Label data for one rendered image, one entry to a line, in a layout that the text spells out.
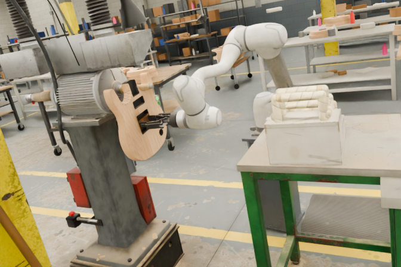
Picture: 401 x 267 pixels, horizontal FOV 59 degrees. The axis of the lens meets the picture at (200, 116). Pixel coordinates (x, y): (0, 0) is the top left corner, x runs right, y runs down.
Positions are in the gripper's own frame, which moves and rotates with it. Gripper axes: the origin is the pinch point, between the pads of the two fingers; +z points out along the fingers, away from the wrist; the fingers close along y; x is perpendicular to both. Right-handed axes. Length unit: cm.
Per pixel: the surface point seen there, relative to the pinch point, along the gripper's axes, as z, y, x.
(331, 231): -70, 64, -116
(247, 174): -55, -14, -21
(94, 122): 29.5, -4.3, 2.9
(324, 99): -88, -10, 9
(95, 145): 36.3, -3.6, -11.4
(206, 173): 59, 138, -121
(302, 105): -77, 5, 1
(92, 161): 42.4, -4.5, -21.2
